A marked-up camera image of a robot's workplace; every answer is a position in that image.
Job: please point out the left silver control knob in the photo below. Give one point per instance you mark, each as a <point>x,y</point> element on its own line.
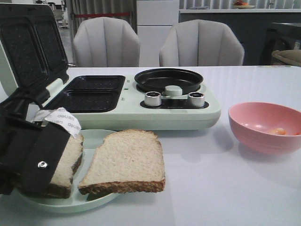
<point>152,99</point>

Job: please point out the left grey upholstered chair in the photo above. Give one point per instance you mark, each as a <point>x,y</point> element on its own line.
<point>106,42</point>

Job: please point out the silver control knob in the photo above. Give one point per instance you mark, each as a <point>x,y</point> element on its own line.
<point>196,99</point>
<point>152,99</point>

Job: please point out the mint green breakfast maker base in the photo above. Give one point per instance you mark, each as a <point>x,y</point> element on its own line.
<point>113,102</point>

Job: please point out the white cabinet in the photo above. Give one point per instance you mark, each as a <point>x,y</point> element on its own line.
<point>154,20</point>

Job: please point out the pink plastic bowl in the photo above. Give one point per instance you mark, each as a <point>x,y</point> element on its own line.
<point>251,121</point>

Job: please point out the mint green divided plate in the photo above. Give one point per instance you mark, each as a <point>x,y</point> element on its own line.
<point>76,202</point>

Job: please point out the right silver control knob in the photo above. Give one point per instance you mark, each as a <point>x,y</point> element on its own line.
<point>196,99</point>

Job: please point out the orange cooked shrimp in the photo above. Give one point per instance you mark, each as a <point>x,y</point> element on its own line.
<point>278,131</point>

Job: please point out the red barrier belt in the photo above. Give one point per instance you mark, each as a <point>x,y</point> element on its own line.
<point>102,15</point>

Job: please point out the beige cushion at right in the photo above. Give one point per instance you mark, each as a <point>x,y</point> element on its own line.
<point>288,57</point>

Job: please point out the grey upholstered chair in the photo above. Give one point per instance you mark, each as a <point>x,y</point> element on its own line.
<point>201,43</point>
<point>106,42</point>

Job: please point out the mint green sandwich maker lid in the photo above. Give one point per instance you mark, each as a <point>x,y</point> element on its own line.
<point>32,56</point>

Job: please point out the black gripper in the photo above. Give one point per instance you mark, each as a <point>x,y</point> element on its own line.
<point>28,151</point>

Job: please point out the right grey upholstered chair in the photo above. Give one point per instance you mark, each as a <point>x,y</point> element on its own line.
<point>201,43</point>

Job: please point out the white bread slice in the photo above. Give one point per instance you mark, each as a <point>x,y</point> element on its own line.
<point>127,161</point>
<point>61,183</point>

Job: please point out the fruit plate on counter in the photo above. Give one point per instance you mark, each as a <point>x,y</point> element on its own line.
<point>239,4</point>

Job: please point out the black round frying pan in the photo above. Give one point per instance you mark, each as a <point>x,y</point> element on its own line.
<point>158,79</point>

